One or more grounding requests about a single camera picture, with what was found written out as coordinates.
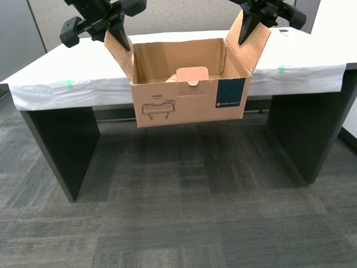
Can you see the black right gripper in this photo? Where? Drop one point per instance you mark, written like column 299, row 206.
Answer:
column 267, row 7

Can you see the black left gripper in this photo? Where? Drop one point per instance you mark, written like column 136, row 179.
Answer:
column 92, row 8

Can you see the brown cardboard box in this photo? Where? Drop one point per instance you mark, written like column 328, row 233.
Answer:
column 184, row 103

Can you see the dark rectangular table grommet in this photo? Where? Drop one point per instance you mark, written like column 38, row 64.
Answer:
column 283, row 30

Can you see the white plastic table cover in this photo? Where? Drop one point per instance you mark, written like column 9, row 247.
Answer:
column 83, row 67

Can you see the dark grey partition panel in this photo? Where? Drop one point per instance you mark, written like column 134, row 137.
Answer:
column 16, row 36
column 308, row 11

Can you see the green tape piece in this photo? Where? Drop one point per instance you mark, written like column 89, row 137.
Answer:
column 284, row 69
column 69, row 84

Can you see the grey speckled partition panel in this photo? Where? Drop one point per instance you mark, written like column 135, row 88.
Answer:
column 181, row 16

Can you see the dark office table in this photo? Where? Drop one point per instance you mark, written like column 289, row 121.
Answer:
column 64, row 145

